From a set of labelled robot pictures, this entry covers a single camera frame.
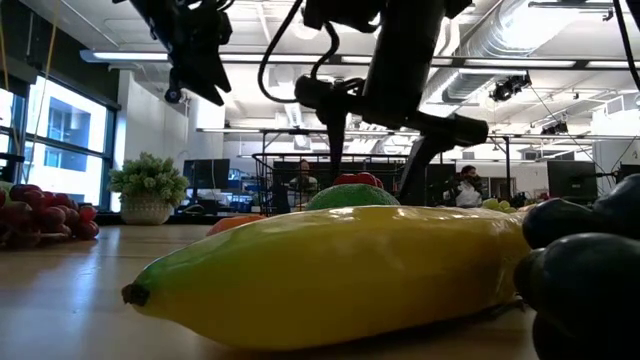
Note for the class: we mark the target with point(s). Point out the black grape bunch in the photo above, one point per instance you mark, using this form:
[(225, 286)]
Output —
[(585, 280)]

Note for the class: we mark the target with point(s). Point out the large window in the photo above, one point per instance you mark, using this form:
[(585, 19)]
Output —
[(70, 125)]

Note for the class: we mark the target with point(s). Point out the black metal rig frame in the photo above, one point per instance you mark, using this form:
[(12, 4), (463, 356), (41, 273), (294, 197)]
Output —
[(300, 132)]

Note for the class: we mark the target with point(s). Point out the black computer monitor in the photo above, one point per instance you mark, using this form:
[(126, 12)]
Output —
[(571, 180), (206, 174), (629, 172)]

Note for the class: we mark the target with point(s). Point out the green lime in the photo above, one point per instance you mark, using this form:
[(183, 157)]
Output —
[(350, 197)]

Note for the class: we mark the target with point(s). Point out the large yellow banana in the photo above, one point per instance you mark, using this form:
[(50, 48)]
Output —
[(325, 275)]

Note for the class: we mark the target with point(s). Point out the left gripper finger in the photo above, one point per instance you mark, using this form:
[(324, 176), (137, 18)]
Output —
[(205, 75)]

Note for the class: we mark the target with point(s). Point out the black track light cluster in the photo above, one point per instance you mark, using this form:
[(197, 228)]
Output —
[(510, 87), (555, 128)]

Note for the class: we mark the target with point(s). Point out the small orange tangerine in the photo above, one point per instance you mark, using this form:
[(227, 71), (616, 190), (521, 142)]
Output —
[(235, 222)]

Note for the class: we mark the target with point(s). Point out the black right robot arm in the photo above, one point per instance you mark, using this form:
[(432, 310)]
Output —
[(405, 50)]

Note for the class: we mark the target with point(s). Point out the green potted plant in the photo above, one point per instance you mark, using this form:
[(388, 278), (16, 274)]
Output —
[(147, 185)]

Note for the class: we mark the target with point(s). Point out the silver ventilation duct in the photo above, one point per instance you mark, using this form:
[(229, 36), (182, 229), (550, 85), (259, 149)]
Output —
[(470, 87)]

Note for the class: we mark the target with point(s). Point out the person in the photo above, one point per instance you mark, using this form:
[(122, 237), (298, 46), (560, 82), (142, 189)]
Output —
[(304, 185), (467, 192)]

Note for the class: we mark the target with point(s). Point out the red bell pepper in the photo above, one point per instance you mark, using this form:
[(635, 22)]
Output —
[(357, 179)]

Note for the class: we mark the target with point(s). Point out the long ceiling light strip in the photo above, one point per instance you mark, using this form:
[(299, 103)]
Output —
[(125, 56)]

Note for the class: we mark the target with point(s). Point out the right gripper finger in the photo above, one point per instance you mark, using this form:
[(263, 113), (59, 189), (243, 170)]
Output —
[(336, 140), (417, 175)]

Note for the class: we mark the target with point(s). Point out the green grape bunch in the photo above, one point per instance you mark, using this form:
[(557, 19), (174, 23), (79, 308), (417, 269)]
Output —
[(497, 205)]

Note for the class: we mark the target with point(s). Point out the dark red grape bunch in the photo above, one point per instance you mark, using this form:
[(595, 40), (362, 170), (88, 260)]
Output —
[(45, 215)]

